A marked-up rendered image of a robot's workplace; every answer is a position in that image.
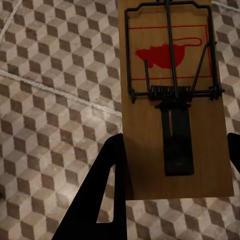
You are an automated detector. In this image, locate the mousetrap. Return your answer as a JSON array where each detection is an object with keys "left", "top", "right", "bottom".
[{"left": 117, "top": 0, "right": 235, "bottom": 201}]

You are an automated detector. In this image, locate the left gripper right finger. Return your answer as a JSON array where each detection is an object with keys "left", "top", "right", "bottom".
[{"left": 227, "top": 133, "right": 240, "bottom": 173}]

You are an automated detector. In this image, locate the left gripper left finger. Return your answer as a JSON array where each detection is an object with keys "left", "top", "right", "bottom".
[{"left": 52, "top": 133, "right": 127, "bottom": 240}]

